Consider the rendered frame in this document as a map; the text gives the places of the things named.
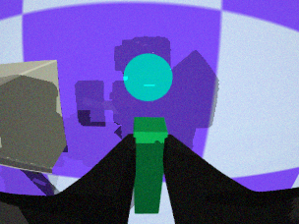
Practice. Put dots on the green rectangular post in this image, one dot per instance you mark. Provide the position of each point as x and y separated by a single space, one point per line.
150 133

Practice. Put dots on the cyan circle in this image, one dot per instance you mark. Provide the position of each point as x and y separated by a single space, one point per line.
147 77

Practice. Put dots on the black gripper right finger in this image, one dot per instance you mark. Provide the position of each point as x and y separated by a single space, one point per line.
200 194

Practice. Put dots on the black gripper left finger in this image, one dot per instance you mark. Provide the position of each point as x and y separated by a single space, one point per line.
102 196

